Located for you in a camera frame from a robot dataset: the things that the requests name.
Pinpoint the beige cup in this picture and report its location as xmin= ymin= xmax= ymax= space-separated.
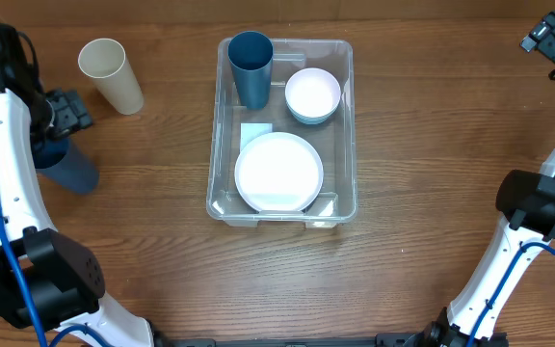
xmin=77 ymin=38 xmax=145 ymax=115

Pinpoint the clear plastic storage bin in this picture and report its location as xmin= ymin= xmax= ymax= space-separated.
xmin=206 ymin=32 xmax=357 ymax=227

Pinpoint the light blue bowl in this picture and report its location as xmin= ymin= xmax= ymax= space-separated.
xmin=290 ymin=109 xmax=334 ymax=125

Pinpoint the blue cable right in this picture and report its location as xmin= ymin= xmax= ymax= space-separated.
xmin=464 ymin=241 xmax=555 ymax=347

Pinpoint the blue cup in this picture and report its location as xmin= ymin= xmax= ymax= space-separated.
xmin=227 ymin=31 xmax=274 ymax=109
xmin=33 ymin=138 xmax=99 ymax=195

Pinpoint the pink bowl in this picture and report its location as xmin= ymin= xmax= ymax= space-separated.
xmin=284 ymin=67 xmax=341 ymax=117

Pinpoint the pink plate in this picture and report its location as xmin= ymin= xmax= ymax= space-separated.
xmin=234 ymin=132 xmax=324 ymax=212

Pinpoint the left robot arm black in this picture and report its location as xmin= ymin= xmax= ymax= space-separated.
xmin=0 ymin=22 xmax=164 ymax=346

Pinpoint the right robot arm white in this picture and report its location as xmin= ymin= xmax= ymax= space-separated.
xmin=407 ymin=148 xmax=555 ymax=346

